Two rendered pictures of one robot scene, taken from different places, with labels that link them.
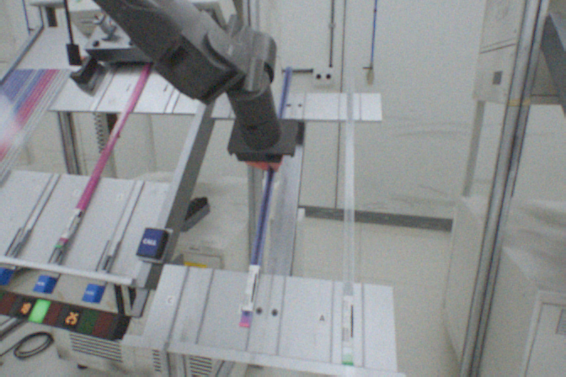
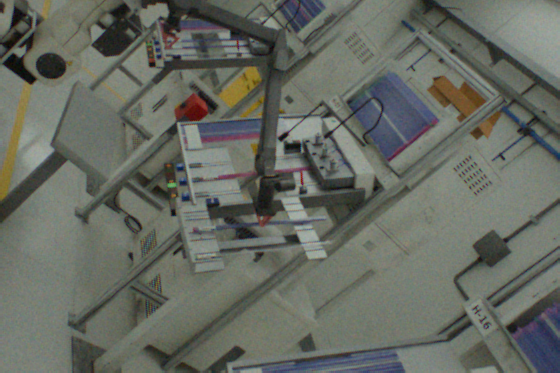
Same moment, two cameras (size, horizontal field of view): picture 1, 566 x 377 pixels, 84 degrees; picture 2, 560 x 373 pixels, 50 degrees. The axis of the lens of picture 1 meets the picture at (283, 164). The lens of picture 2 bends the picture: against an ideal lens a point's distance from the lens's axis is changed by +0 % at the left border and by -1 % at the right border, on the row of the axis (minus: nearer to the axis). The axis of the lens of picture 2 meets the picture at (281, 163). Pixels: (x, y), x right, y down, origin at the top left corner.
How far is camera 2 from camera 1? 1.82 m
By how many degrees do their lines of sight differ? 41
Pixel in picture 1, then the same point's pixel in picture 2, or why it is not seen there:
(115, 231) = (213, 192)
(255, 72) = (272, 181)
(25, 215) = (207, 162)
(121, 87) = (290, 163)
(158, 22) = (261, 147)
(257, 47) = (285, 179)
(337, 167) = not seen: outside the picture
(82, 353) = (140, 245)
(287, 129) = (270, 210)
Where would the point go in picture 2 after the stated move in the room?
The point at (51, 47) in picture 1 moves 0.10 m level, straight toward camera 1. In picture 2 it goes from (305, 125) to (301, 124)
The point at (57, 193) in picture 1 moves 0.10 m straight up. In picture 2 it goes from (222, 167) to (239, 152)
